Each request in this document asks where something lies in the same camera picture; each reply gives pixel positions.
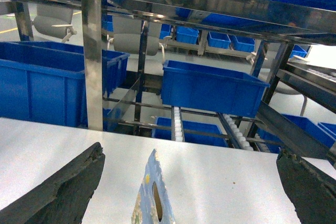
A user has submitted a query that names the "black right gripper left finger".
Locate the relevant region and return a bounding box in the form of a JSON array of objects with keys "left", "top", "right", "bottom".
[{"left": 1, "top": 142, "right": 106, "bottom": 223}]

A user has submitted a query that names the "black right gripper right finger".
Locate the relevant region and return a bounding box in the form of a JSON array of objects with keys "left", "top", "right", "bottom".
[{"left": 276, "top": 149, "right": 335, "bottom": 223}]

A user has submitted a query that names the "flower print gift bag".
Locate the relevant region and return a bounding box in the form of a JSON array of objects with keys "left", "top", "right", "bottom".
[{"left": 131, "top": 149, "right": 176, "bottom": 223}]

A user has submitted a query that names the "white roller track right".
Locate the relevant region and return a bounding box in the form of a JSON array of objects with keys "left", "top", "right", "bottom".
[{"left": 220, "top": 114, "right": 254, "bottom": 151}]

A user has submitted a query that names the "white roller track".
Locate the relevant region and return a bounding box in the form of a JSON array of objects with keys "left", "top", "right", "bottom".
[
  {"left": 220, "top": 114, "right": 254, "bottom": 151},
  {"left": 171, "top": 106, "right": 184, "bottom": 142}
]

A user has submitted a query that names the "large blue bin near table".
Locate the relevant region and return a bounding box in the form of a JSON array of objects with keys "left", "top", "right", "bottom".
[{"left": 1, "top": 41, "right": 130, "bottom": 129}]

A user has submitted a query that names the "blue bin lower shelf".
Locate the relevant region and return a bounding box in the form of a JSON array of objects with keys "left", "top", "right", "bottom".
[{"left": 151, "top": 117, "right": 229, "bottom": 147}]

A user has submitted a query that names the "white roller track centre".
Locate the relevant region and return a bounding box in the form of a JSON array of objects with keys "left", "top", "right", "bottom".
[{"left": 171, "top": 106, "right": 184, "bottom": 142}]

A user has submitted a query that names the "blue bin on right rollers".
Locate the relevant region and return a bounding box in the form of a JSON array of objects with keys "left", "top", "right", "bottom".
[{"left": 161, "top": 60, "right": 270, "bottom": 118}]

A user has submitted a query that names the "grey chair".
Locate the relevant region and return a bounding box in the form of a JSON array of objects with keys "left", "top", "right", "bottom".
[{"left": 112, "top": 16, "right": 162, "bottom": 56}]

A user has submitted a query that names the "stainless flow rack frame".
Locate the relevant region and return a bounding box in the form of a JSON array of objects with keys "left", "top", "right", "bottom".
[{"left": 14, "top": 0, "right": 335, "bottom": 162}]

